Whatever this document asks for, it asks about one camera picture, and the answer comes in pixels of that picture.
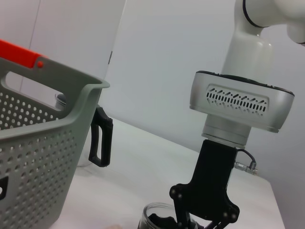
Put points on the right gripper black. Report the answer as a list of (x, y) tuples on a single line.
[(209, 179)]

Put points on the glass teacup with black base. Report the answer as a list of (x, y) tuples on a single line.
[(147, 214)]

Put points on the grey perforated storage basket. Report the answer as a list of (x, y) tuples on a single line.
[(43, 155)]

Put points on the small grey wall fitting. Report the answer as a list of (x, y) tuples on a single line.
[(110, 57)]

